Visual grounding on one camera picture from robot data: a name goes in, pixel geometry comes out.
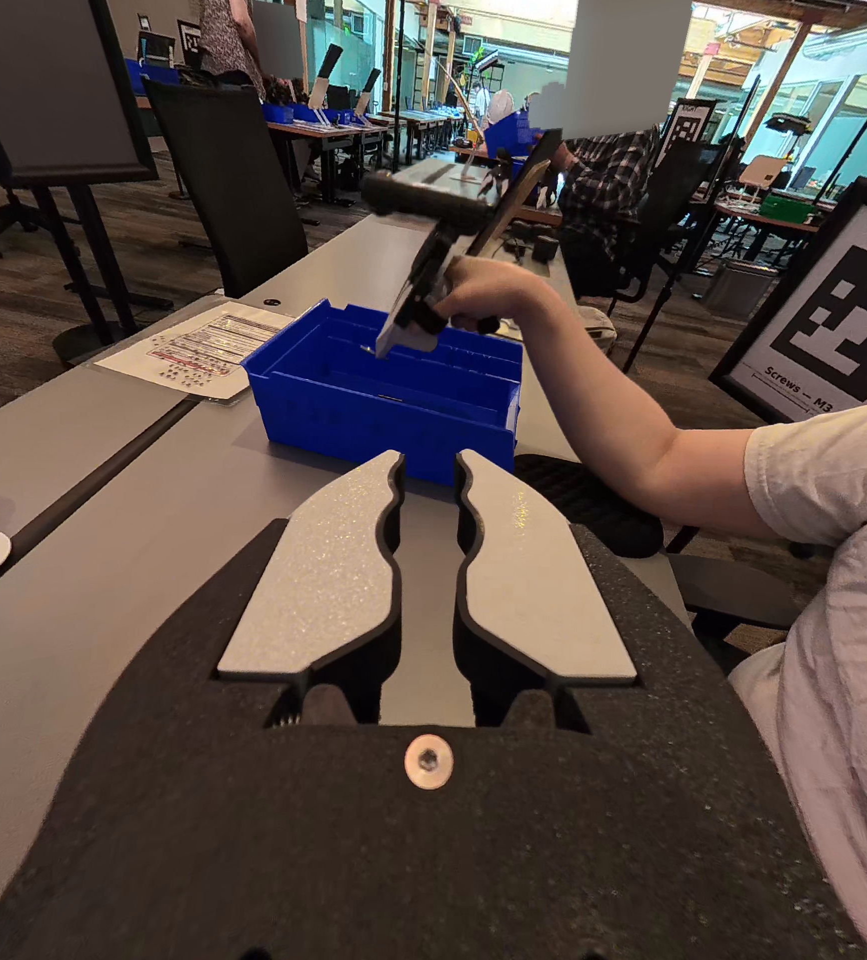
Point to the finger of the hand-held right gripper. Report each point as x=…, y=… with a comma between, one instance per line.
x=397, y=334

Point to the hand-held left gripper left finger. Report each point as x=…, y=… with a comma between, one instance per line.
x=321, y=570

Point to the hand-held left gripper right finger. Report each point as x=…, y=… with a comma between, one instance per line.
x=538, y=585

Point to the blue plastic bin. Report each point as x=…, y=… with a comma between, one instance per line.
x=373, y=420

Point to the person's right hand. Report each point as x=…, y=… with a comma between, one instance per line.
x=493, y=289

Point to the black mesh office chair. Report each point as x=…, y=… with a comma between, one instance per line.
x=591, y=502

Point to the dark slanted document stand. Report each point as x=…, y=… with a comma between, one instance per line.
x=523, y=187

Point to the black high-back office chair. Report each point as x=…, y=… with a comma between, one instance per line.
x=223, y=187

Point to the laminated reference sheet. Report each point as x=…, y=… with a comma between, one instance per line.
x=193, y=352

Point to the small framed marker poster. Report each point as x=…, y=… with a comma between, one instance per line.
x=685, y=127

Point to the grey trash bin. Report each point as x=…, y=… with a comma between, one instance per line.
x=741, y=289

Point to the green box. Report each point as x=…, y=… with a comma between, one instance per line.
x=786, y=208

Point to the grey framed display panel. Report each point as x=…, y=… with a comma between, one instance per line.
x=51, y=75

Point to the framed black-white marker poster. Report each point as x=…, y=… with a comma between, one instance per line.
x=853, y=315

